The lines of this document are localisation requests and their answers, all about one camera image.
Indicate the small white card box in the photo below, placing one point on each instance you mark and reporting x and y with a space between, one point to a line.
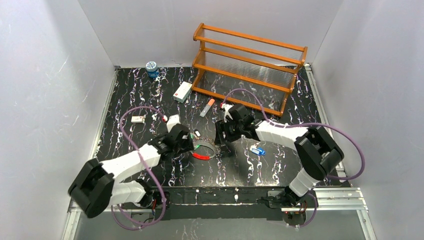
138 119

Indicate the white red box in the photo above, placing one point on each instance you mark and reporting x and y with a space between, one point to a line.
183 91

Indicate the orange wooden shelf rack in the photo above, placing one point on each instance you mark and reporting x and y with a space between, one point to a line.
228 59

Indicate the metal key organizer ring red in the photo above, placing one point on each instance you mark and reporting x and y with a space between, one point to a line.
204 147

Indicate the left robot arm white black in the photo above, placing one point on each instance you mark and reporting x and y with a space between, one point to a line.
101 184

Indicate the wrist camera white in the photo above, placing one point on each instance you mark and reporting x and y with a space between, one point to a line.
226 108
171 121

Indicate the orange capped tube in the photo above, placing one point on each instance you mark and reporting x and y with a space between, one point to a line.
207 108

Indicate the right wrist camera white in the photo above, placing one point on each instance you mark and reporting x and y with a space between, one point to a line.
226 108

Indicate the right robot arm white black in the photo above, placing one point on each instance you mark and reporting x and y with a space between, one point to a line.
318 152

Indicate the blue jar with lid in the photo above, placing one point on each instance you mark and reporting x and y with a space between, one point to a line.
152 69

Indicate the aluminium rail frame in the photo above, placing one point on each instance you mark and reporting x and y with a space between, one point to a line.
216 199

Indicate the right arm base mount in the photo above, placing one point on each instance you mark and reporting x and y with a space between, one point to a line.
296 213

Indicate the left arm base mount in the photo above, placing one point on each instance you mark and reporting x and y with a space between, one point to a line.
150 200

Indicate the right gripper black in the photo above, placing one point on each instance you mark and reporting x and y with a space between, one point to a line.
221 133

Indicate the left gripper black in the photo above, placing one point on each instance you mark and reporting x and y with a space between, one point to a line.
187 142

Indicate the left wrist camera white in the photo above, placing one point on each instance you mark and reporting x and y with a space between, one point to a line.
171 121

